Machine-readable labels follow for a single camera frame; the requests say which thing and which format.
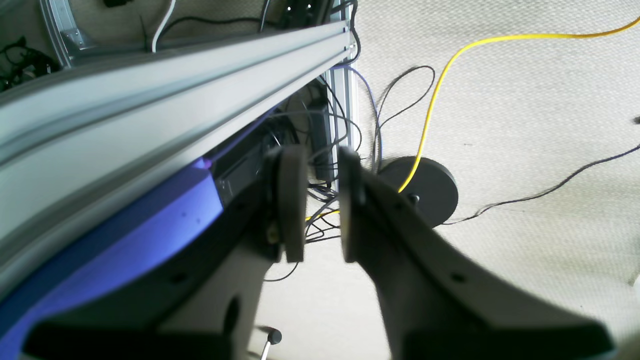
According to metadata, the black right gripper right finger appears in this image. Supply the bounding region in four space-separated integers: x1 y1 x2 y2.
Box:
338 146 616 360

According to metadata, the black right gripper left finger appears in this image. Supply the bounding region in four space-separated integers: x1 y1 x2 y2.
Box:
22 145 307 360

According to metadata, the blue panel under table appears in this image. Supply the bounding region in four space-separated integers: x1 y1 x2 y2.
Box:
0 158 223 360

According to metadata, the black round stand base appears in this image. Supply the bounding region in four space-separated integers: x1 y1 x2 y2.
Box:
377 156 459 228

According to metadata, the black floor cable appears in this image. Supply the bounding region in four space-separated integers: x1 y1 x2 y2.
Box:
442 144 640 226

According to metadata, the yellow cable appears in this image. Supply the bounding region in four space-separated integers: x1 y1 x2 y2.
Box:
306 17 640 222

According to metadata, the aluminium frame rail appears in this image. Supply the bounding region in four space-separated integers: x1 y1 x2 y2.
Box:
0 22 351 297

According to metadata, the white cable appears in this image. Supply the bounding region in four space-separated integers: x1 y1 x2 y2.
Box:
151 0 177 54

